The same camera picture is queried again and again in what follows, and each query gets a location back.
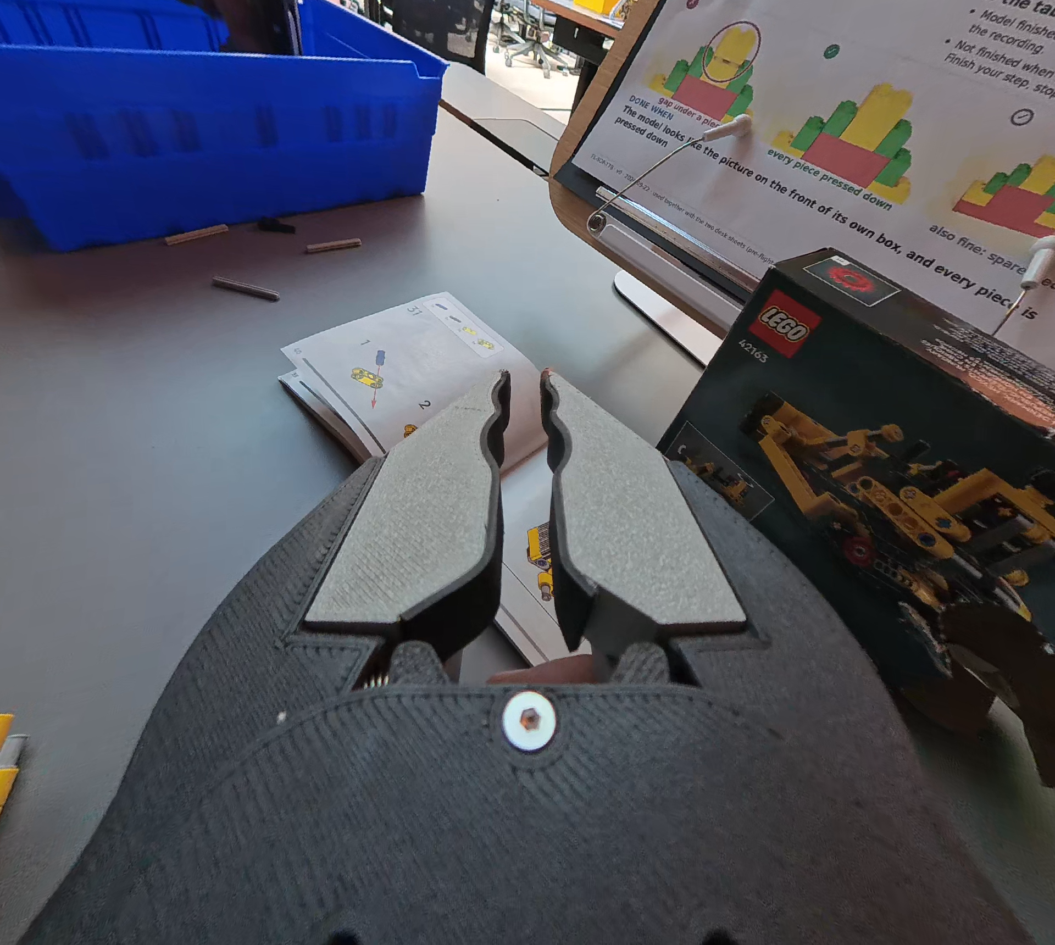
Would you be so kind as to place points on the yellow lego model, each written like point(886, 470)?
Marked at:
point(6, 780)

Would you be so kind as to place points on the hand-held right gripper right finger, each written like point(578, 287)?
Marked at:
point(635, 541)

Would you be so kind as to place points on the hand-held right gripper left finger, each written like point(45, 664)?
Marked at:
point(412, 533)

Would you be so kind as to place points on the tan lego axle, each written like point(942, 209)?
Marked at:
point(196, 234)
point(334, 245)

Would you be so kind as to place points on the wooden office desk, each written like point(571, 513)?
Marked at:
point(577, 22)

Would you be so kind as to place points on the wooden document stand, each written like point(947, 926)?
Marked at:
point(635, 38)

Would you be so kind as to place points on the black lego pin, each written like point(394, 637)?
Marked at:
point(276, 225)

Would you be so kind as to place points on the dark lego set box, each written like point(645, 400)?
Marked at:
point(824, 401)

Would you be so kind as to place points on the grey office chair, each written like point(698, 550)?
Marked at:
point(523, 14)

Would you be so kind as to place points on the grey lego axle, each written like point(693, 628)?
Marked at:
point(246, 288)

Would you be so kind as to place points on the lego instruction booklet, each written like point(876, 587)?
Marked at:
point(396, 360)

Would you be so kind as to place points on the printed instruction sheet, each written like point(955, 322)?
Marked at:
point(824, 55)

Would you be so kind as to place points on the blue plastic bin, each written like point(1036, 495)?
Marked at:
point(206, 121)

